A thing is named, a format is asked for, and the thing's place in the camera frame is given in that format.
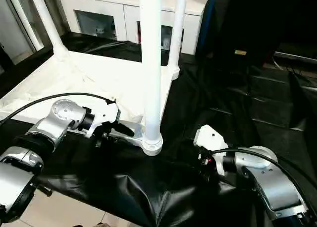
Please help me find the white plastic table top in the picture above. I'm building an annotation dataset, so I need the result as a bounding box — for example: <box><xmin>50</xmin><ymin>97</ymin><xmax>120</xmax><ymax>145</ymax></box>
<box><xmin>0</xmin><ymin>51</ymin><xmax>181</xmax><ymax>158</ymax></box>

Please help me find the white plastic table leg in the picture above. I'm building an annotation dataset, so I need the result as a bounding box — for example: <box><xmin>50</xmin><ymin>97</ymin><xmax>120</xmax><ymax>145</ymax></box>
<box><xmin>167</xmin><ymin>0</ymin><xmax>189</xmax><ymax>73</ymax></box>
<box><xmin>27</xmin><ymin>0</ymin><xmax>69</xmax><ymax>58</ymax></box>
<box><xmin>138</xmin><ymin>0</ymin><xmax>164</xmax><ymax>151</ymax></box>

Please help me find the black plastic mat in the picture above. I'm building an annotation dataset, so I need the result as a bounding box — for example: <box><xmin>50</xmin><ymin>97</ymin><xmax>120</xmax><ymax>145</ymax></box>
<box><xmin>0</xmin><ymin>31</ymin><xmax>317</xmax><ymax>227</ymax></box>

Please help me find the black metal stand leg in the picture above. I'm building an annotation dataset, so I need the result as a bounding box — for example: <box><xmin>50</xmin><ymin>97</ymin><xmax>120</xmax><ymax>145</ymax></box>
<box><xmin>36</xmin><ymin>185</ymin><xmax>53</xmax><ymax>197</ymax></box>

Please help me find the white glass-door cabinet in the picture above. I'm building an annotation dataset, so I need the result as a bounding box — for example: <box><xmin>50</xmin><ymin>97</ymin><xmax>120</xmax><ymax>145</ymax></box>
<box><xmin>59</xmin><ymin>0</ymin><xmax>212</xmax><ymax>56</ymax></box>

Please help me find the black television edge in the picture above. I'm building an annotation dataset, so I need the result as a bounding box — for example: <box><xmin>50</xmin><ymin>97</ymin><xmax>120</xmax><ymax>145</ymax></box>
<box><xmin>273</xmin><ymin>51</ymin><xmax>317</xmax><ymax>64</ymax></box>

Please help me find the black speaker box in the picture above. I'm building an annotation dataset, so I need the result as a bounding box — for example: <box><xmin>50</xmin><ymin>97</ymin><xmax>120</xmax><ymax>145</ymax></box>
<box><xmin>195</xmin><ymin>0</ymin><xmax>276</xmax><ymax>64</ymax></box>

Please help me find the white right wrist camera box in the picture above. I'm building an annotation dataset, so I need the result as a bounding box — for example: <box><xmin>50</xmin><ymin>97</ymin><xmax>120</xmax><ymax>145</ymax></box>
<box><xmin>194</xmin><ymin>124</ymin><xmax>229</xmax><ymax>176</ymax></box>

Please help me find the white door frame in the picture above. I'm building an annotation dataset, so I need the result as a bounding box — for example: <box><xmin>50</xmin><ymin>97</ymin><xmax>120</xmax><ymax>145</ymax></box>
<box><xmin>4</xmin><ymin>0</ymin><xmax>46</xmax><ymax>52</ymax></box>

